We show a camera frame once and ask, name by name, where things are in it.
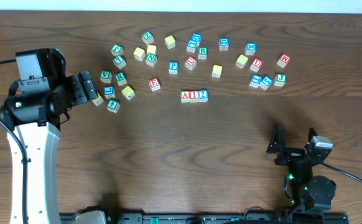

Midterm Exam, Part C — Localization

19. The blue 2 block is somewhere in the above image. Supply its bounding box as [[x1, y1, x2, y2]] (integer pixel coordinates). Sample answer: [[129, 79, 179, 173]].
[[198, 90, 208, 102]]

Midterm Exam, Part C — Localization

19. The red I block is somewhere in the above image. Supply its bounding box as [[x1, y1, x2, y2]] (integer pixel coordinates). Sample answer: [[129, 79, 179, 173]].
[[190, 90, 200, 103]]

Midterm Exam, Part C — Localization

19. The red A block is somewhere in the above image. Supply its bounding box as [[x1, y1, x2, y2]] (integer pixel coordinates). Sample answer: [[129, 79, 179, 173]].
[[180, 90, 190, 103]]

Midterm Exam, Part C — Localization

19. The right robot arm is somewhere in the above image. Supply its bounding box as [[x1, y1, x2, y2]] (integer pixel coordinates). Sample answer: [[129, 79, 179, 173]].
[[266, 125, 336, 223]]

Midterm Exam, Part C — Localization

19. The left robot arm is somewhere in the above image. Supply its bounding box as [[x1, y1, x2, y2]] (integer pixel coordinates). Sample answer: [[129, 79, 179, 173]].
[[1, 71, 98, 223]]

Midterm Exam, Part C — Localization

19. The yellow G block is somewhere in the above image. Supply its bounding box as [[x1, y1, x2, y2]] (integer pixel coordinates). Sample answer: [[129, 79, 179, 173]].
[[92, 93, 104, 106]]

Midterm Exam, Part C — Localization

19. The green V block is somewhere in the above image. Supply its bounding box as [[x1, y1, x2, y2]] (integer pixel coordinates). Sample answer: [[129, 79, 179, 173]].
[[100, 70, 113, 83]]

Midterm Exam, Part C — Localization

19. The blue L block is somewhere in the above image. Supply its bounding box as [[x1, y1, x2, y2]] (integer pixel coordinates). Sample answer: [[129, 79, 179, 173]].
[[104, 86, 116, 99]]

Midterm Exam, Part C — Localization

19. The green 4 block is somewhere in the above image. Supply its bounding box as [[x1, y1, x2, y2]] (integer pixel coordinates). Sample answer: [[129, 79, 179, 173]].
[[106, 100, 120, 113]]

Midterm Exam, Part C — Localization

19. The green R block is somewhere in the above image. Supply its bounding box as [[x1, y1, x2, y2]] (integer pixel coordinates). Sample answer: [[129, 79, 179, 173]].
[[114, 72, 128, 86]]

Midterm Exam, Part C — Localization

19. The green 7 block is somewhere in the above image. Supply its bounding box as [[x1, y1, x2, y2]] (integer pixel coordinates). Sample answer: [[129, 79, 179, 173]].
[[113, 55, 126, 69]]

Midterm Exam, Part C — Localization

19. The yellow block near L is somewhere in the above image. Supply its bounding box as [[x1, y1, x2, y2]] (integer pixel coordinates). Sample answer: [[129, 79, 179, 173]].
[[121, 85, 136, 100]]

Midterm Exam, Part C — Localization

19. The green J block upper left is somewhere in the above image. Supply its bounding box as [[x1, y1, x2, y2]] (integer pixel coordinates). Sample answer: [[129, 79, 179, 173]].
[[111, 44, 124, 57]]

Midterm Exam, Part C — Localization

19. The green j block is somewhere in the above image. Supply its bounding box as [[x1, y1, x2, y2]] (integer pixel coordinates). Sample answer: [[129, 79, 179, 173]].
[[111, 44, 124, 57], [274, 73, 287, 87]]

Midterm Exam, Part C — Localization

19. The green J block right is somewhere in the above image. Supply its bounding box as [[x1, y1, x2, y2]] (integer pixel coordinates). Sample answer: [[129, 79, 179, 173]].
[[274, 73, 287, 87]]

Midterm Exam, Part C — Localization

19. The blue G block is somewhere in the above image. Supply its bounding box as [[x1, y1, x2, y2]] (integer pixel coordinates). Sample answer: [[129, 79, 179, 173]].
[[259, 75, 273, 90]]

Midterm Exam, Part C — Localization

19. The blue block lower right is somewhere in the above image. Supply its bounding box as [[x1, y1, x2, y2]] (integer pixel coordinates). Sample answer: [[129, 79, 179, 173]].
[[249, 74, 262, 88]]

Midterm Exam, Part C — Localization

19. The yellow block left upper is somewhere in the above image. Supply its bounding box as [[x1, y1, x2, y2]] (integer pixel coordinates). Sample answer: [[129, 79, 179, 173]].
[[133, 47, 146, 61]]

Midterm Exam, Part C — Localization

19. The red E block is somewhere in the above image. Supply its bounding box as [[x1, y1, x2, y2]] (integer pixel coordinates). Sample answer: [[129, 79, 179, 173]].
[[148, 78, 161, 91]]

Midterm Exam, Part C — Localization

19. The green N block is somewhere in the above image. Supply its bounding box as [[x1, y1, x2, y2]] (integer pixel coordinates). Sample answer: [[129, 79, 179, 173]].
[[146, 53, 157, 67]]

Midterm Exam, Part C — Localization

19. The red M block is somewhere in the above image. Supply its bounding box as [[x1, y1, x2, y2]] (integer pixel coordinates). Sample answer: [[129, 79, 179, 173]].
[[277, 54, 290, 68]]

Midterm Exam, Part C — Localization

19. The pale yellow block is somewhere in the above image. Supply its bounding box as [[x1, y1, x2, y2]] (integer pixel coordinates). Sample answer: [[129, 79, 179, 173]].
[[146, 45, 157, 55]]

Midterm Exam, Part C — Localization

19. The red U block right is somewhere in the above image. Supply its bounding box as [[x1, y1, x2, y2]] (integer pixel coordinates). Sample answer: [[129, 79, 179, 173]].
[[250, 58, 263, 72]]

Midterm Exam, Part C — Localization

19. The red u block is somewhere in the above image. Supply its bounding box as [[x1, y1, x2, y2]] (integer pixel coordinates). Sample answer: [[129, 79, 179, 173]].
[[250, 58, 263, 72], [185, 56, 197, 70]]

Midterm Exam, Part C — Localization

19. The green Z block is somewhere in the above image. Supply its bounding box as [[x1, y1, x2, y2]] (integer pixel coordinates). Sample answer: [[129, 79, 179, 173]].
[[142, 31, 154, 45]]

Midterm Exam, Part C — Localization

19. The yellow block centre right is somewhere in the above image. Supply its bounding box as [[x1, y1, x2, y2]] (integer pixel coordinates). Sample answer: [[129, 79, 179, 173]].
[[211, 65, 223, 78]]

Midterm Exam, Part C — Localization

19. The blue P block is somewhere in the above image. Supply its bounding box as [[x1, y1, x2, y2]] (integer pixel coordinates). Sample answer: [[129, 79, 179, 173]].
[[169, 61, 179, 75]]

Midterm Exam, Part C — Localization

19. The blue X block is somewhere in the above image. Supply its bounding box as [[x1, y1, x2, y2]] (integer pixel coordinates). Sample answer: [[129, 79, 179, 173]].
[[245, 42, 257, 55]]

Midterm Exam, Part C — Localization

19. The yellow block top centre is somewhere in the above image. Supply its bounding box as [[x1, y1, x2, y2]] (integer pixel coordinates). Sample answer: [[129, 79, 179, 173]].
[[165, 35, 176, 49]]

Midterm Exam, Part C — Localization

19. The blue D block right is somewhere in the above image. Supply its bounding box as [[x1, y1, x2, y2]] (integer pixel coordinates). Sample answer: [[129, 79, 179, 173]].
[[219, 38, 230, 51]]

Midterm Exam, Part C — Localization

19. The red U block centre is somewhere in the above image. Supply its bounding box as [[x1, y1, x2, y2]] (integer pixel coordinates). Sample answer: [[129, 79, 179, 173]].
[[185, 56, 197, 70]]

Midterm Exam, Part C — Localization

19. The green B block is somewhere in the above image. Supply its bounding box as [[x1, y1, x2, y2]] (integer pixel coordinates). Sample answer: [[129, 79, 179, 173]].
[[198, 47, 208, 60]]

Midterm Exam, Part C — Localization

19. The blue block left of D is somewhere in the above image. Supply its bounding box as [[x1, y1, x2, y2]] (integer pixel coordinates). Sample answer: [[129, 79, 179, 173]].
[[187, 39, 197, 54]]

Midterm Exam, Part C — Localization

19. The blue D block upper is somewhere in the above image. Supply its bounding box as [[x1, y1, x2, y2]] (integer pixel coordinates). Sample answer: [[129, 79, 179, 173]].
[[191, 33, 202, 47]]

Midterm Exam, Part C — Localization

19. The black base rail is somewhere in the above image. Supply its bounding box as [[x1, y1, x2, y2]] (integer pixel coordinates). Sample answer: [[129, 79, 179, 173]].
[[60, 210, 350, 224]]

